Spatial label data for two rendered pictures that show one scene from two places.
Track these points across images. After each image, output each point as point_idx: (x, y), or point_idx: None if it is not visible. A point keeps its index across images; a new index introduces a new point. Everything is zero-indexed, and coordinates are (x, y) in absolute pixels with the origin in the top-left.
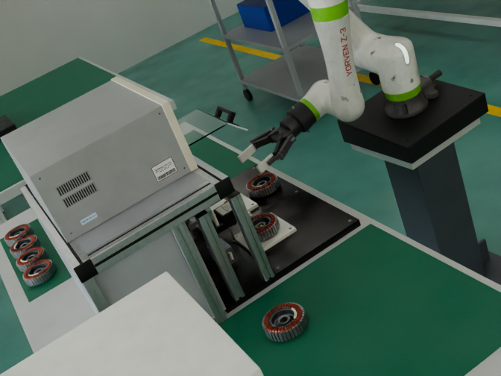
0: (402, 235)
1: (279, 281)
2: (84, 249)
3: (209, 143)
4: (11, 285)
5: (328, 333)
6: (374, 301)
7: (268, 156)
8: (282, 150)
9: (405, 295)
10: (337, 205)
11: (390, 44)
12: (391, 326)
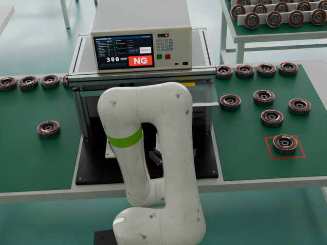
0: (42, 193)
1: (81, 141)
2: (89, 37)
3: (312, 172)
4: (231, 65)
5: (26, 140)
6: (19, 160)
7: (156, 147)
8: (150, 153)
9: (7, 169)
10: (109, 187)
11: (128, 215)
12: (0, 156)
